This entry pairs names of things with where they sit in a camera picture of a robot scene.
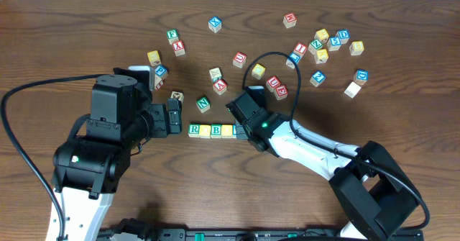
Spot green Z block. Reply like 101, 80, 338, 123
308, 39, 323, 55

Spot blue X block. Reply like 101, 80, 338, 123
208, 17, 222, 33

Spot blue T block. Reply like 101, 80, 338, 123
232, 124, 237, 138

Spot yellow block with O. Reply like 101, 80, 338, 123
199, 124, 211, 139

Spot plain white block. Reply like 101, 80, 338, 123
344, 82, 362, 99

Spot blue D block lower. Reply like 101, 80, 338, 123
353, 70, 369, 86

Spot red A block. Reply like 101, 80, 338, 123
213, 78, 227, 95

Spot green N block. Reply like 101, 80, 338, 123
196, 96, 211, 113

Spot yellow block below Z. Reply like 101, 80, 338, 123
314, 49, 328, 64

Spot red e block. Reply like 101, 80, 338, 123
283, 12, 297, 29
274, 85, 288, 100

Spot green B block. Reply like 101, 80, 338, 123
211, 124, 222, 138

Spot green R block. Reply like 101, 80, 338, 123
188, 124, 200, 137

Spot red E block top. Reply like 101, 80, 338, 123
283, 12, 297, 29

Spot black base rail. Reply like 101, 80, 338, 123
96, 227, 424, 241

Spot blue L block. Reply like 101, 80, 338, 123
286, 53, 301, 69

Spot blue D block upper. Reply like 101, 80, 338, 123
336, 29, 350, 45

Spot blue 5 block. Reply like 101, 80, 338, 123
327, 37, 341, 52

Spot green F block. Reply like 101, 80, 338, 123
167, 29, 179, 45

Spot beige block with green side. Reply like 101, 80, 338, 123
209, 67, 222, 83

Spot blue P block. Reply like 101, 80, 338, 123
155, 65, 168, 80

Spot red I block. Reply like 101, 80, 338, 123
293, 42, 308, 58

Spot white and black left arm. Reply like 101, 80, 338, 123
46, 65, 182, 240

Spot beige picture block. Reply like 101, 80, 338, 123
170, 91, 184, 102

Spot beige block red side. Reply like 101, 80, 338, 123
155, 76, 164, 90

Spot blue d block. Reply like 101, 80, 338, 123
353, 70, 369, 86
336, 29, 350, 45

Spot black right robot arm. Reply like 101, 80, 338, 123
226, 86, 423, 240

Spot red U block upper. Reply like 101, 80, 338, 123
233, 52, 247, 68

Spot red Y block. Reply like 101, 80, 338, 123
172, 40, 185, 56

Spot blue 2 block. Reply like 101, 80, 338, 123
310, 71, 326, 87

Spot red E block lower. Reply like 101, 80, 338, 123
274, 85, 288, 100

